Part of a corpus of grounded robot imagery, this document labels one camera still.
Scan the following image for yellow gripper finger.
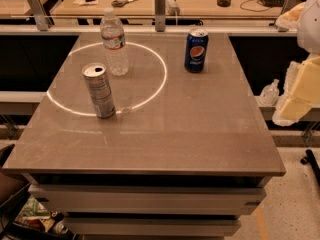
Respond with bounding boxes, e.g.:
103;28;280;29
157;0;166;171
275;2;305;29
272;55;320;126

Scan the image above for blue pepsi can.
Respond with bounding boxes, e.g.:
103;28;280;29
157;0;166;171
184;28;209;73

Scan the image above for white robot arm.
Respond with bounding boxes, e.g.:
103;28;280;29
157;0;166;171
272;0;320;126

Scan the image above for silver energy drink can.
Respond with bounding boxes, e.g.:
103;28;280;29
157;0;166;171
82;63;116;118

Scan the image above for clear sanitizer bottle left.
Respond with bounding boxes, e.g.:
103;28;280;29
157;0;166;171
258;79;279;106

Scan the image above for black chair base leg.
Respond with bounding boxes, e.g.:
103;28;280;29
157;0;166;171
300;149;320;186

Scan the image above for white power strip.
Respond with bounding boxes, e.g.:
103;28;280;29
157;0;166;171
166;0;180;16

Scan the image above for clear plastic water bottle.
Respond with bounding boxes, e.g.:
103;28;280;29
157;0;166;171
100;7;129;76

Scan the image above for upper cabinet drawer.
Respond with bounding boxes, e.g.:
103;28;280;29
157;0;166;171
29;184;266;215

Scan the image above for cabinet drawer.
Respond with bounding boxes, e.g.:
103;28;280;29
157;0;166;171
29;184;266;215
63;217;241;237

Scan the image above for lower cabinet drawer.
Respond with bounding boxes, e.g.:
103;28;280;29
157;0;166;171
63;217;241;237

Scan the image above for bin with colourful packages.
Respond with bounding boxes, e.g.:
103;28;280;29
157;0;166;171
15;196;70;236

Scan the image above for metal post middle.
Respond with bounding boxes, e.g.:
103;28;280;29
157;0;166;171
154;0;166;32

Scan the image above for scissors with black handles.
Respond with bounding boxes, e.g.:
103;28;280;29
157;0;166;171
111;0;139;8

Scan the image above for metal post left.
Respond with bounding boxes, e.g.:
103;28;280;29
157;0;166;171
27;0;51;31

